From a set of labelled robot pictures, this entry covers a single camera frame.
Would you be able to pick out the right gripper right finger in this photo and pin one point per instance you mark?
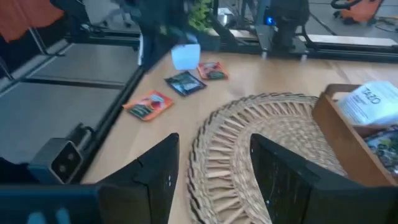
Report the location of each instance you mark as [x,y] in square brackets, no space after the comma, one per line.
[298,193]

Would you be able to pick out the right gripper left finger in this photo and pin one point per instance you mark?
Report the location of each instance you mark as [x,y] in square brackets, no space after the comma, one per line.
[146,193]

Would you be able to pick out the round woven straw placemat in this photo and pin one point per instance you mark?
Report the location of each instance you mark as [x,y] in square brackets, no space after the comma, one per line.
[236,130]

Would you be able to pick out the white and orange tea packet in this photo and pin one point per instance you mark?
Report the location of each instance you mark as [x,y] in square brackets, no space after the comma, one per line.
[370,102]

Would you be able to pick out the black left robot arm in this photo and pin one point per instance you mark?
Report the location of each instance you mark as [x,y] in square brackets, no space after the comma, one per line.
[284,21]

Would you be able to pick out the wooden organizer box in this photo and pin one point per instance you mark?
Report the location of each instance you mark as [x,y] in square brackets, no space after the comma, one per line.
[339,140]

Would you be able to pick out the small green potted plant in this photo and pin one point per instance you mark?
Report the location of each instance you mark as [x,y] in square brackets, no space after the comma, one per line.
[186,56]

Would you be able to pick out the orange machine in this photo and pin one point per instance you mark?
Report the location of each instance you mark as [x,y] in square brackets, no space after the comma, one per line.
[357,11]

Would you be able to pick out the orange fabric chair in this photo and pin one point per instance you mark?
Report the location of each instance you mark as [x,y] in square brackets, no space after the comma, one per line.
[25,15]

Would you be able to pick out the small black camera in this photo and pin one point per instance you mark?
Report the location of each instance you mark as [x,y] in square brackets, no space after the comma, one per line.
[59,161]

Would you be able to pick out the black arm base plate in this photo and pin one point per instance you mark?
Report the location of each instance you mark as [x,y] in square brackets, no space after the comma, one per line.
[280,42]

